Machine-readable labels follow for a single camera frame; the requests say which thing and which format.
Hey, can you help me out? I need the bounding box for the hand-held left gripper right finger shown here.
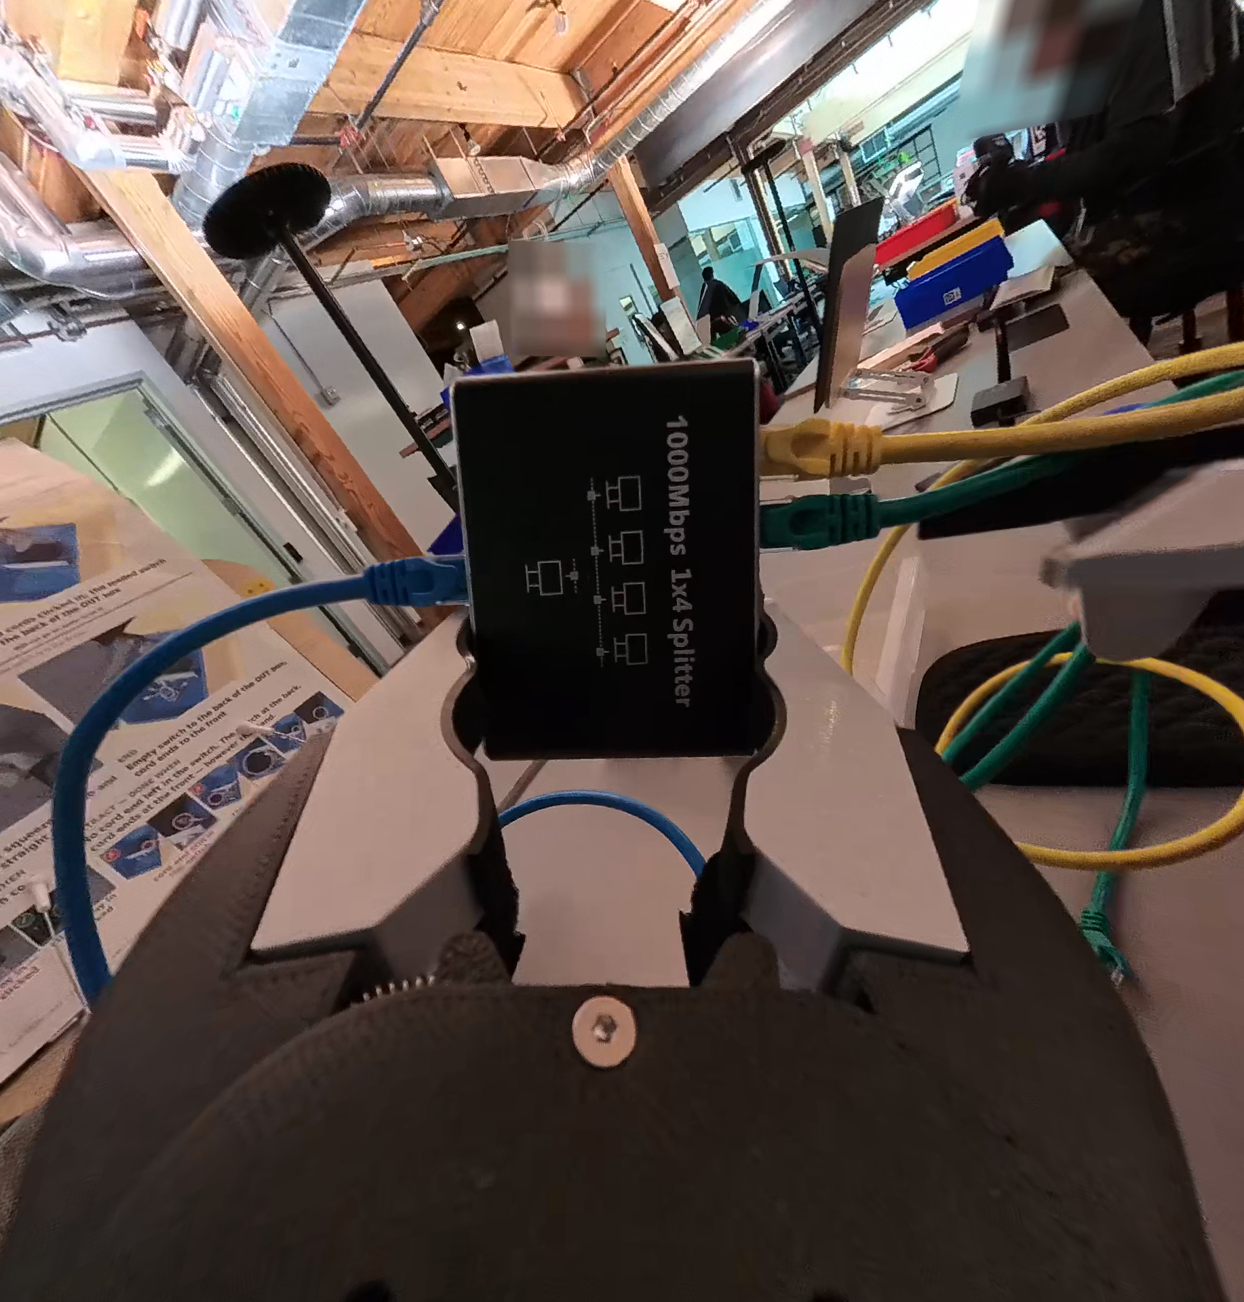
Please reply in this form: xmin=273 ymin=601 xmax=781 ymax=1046
xmin=691 ymin=612 xmax=968 ymax=994

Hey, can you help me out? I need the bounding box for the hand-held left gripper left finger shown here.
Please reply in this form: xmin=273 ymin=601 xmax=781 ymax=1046
xmin=248 ymin=622 xmax=528 ymax=982

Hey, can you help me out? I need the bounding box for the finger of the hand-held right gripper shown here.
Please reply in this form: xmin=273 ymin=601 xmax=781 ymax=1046
xmin=918 ymin=416 xmax=1244 ymax=541
xmin=1046 ymin=463 xmax=1244 ymax=661

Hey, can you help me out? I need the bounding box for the blue ethernet cable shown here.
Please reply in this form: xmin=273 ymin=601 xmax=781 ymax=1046
xmin=51 ymin=554 xmax=710 ymax=1013

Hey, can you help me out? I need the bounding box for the green ethernet cable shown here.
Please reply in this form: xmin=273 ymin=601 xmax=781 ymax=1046
xmin=759 ymin=369 xmax=1244 ymax=982

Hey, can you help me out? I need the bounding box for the yellow ethernet cable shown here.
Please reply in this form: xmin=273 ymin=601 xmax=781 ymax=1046
xmin=759 ymin=338 xmax=1244 ymax=870

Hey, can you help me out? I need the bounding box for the black ethernet splitter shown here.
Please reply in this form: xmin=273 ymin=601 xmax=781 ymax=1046
xmin=453 ymin=355 xmax=767 ymax=761

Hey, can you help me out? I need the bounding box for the black mouse pad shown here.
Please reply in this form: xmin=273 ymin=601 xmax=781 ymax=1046
xmin=918 ymin=608 xmax=1244 ymax=787

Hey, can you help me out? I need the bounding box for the black desk pad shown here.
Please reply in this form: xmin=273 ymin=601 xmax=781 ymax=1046
xmin=992 ymin=304 xmax=1075 ymax=353

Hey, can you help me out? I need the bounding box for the silver monitor stand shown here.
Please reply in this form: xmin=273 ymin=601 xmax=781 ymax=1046
xmin=838 ymin=369 xmax=958 ymax=413

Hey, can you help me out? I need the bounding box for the printed instruction sheet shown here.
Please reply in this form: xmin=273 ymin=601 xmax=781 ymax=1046
xmin=0 ymin=520 xmax=353 ymax=1092

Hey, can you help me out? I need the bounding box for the blue storage bin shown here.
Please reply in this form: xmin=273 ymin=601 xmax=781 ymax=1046
xmin=895 ymin=244 xmax=1015 ymax=334

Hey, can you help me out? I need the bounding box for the small yellow storage bin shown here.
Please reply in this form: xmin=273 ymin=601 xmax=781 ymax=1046
xmin=907 ymin=217 xmax=1009 ymax=282

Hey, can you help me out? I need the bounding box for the red storage bin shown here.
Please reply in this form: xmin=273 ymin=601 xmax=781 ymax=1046
xmin=872 ymin=200 xmax=966 ymax=264

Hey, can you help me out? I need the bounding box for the silver computer monitor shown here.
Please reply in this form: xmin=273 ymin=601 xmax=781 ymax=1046
xmin=812 ymin=200 xmax=884 ymax=413

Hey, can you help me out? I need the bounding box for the wooden instruction board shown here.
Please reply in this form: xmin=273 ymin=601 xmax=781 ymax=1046
xmin=0 ymin=437 xmax=378 ymax=1130

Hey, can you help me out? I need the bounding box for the black floor lamp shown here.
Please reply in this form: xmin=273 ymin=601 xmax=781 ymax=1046
xmin=205 ymin=162 xmax=459 ymax=504

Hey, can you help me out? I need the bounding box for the silver ventilation duct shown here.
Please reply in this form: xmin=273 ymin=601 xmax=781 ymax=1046
xmin=178 ymin=102 xmax=710 ymax=264

